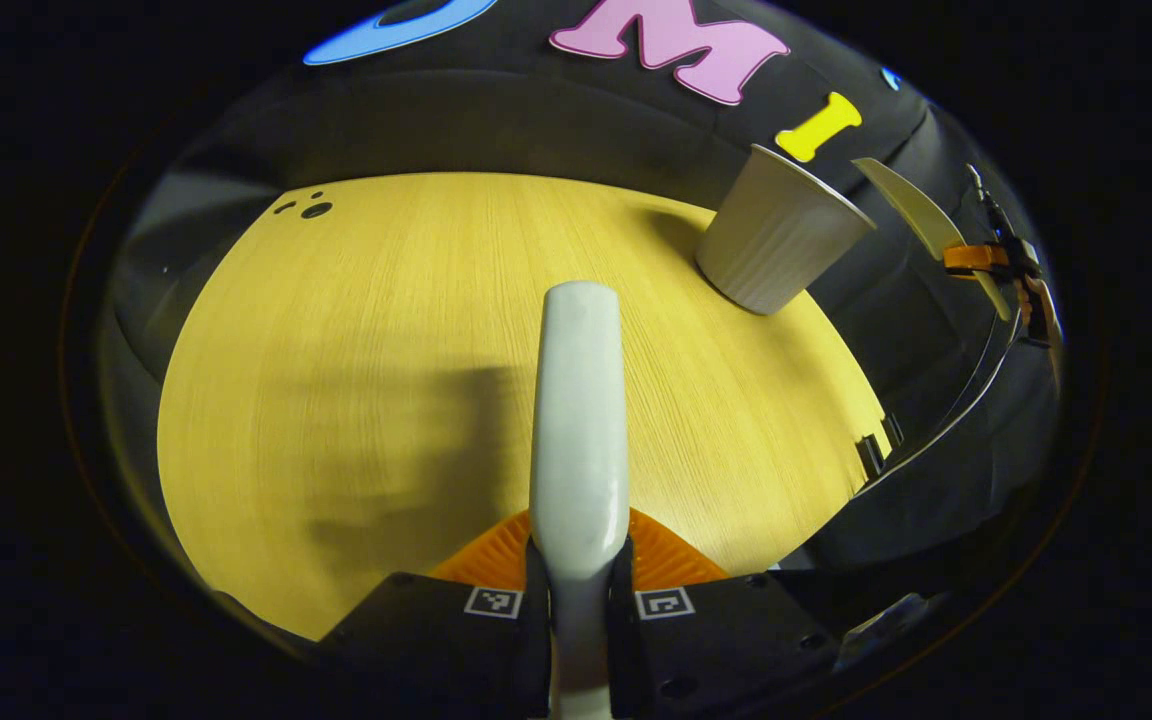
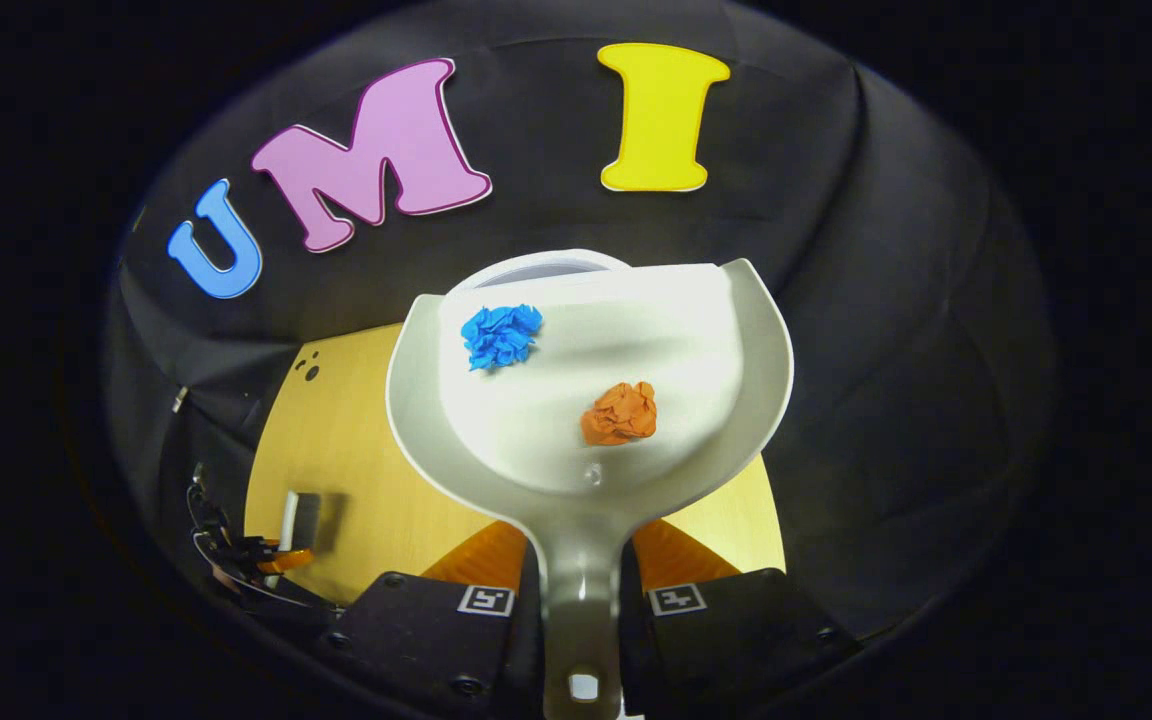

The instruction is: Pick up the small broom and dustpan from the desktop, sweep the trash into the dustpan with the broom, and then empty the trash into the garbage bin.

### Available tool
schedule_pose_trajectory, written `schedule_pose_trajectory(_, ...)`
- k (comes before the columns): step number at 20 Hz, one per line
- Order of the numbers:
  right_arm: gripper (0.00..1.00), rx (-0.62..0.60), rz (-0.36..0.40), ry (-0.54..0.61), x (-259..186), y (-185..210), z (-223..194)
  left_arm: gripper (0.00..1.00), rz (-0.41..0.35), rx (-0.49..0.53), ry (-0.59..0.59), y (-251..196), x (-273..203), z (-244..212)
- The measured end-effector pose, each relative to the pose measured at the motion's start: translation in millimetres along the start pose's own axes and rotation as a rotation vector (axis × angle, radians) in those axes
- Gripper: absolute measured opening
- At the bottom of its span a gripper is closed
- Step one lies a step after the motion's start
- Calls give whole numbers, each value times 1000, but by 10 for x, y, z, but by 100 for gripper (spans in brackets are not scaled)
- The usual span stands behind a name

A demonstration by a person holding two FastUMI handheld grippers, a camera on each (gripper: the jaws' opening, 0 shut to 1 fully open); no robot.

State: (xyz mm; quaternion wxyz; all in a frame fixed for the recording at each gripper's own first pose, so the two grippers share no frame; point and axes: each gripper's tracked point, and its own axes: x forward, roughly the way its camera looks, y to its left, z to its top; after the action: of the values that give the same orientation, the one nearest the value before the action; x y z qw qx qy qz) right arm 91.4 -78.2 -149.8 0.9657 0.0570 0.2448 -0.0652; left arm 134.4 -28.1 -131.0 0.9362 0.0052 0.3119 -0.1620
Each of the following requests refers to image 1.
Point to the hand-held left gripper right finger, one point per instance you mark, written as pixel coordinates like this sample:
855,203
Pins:
726,640

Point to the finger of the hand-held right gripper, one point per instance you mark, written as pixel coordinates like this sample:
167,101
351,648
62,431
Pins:
976,259

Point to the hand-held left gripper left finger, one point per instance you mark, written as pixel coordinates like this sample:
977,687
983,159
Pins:
436,640

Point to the white plastic dustpan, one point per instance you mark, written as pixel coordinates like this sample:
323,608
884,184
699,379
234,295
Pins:
921,215

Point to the white ribbed garbage bin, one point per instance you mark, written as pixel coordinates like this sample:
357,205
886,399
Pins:
781,245

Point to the small white broom black bristles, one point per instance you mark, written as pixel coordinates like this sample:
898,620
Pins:
579,420

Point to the wooden desktop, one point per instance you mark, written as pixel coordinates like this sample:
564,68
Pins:
336,400

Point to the black table bracket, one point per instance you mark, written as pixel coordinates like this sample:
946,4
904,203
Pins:
878,448

